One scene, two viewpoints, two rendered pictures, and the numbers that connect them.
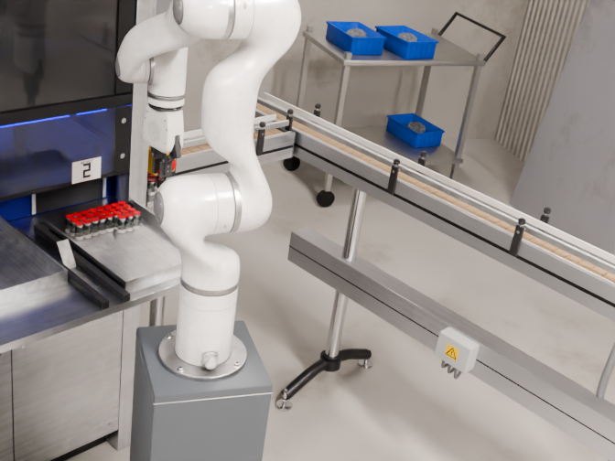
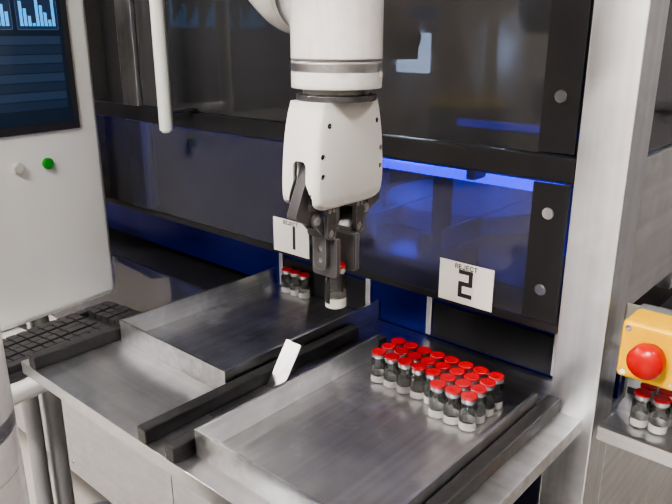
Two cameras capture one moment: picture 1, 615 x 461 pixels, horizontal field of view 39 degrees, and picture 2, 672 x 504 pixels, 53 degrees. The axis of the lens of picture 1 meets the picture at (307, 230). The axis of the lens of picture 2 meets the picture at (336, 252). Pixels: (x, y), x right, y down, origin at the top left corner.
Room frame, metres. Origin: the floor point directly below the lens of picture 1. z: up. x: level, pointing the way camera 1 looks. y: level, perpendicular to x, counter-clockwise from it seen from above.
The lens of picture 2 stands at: (1.86, -0.28, 1.35)
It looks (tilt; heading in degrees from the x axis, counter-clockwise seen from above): 18 degrees down; 90
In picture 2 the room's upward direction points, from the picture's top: straight up
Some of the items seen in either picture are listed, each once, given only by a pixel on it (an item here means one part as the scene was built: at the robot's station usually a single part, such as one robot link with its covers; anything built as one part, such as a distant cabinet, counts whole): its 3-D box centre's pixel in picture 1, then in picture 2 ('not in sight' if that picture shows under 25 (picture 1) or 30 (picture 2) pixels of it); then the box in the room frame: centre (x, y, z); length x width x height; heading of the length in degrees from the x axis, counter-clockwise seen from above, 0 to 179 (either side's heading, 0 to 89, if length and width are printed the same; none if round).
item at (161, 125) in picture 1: (164, 123); (336, 144); (1.87, 0.36, 1.25); 0.10 x 0.07 x 0.11; 48
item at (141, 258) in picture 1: (130, 243); (374, 422); (1.91, 0.44, 0.90); 0.34 x 0.26 x 0.04; 48
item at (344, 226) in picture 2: (156, 157); (352, 234); (1.88, 0.38, 1.15); 0.03 x 0.03 x 0.07; 48
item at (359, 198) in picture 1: (344, 280); not in sight; (2.66, -0.16, 0.46); 0.09 x 0.09 x 0.77; 49
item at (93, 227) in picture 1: (105, 223); (425, 383); (1.99, 0.52, 0.90); 0.18 x 0.02 x 0.05; 139
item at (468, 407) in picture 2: (136, 219); (468, 411); (2.03, 0.45, 0.90); 0.02 x 0.02 x 0.05
